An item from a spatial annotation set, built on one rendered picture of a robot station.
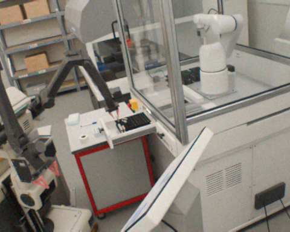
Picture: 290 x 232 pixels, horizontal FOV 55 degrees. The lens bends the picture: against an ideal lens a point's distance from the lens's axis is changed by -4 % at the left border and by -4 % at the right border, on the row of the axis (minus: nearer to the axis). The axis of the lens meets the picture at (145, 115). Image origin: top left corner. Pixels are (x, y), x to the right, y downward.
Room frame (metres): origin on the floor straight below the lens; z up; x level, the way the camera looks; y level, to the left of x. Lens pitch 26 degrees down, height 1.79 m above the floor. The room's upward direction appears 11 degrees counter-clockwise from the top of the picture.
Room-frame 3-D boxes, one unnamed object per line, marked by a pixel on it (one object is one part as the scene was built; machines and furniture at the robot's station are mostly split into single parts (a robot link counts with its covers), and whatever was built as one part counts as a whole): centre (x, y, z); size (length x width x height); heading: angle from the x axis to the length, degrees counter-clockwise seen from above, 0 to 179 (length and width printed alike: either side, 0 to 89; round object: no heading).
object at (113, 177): (2.16, 0.38, 0.38); 0.62 x 0.58 x 0.76; 15
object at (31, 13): (5.51, 1.57, 1.66); 0.41 x 0.32 x 0.28; 99
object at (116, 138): (1.81, 0.09, 0.86); 0.40 x 0.26 x 0.06; 105
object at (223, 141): (1.93, -0.50, 0.87); 1.02 x 0.95 x 0.14; 15
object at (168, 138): (1.54, -0.10, 0.87); 0.29 x 0.02 x 0.11; 15
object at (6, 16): (5.44, 2.05, 1.66); 0.41 x 0.32 x 0.28; 99
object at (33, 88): (5.43, 2.01, 0.22); 0.40 x 0.30 x 0.17; 99
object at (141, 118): (1.81, 0.10, 0.87); 0.22 x 0.18 x 0.06; 105
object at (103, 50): (3.58, 0.09, 1.13); 1.78 x 1.14 x 0.45; 15
